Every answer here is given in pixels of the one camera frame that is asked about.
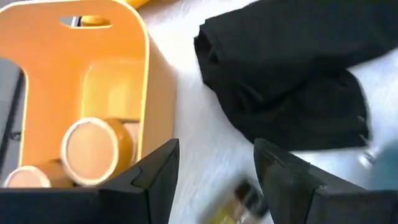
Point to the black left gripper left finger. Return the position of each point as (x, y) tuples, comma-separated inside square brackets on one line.
[(140, 193)]

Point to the yellow cloth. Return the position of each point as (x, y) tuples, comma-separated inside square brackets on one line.
[(136, 2)]

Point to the black cloth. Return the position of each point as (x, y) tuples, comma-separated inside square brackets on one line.
[(280, 77)]

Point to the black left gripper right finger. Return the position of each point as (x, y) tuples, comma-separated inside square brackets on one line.
[(311, 199)]

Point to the thyme jar black lid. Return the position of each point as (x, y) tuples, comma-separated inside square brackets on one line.
[(239, 205)]

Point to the yellow plastic bin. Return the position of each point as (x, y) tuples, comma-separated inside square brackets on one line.
[(56, 77)]

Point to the large spice jar tan lid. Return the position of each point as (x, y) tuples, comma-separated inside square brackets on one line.
[(93, 149)]

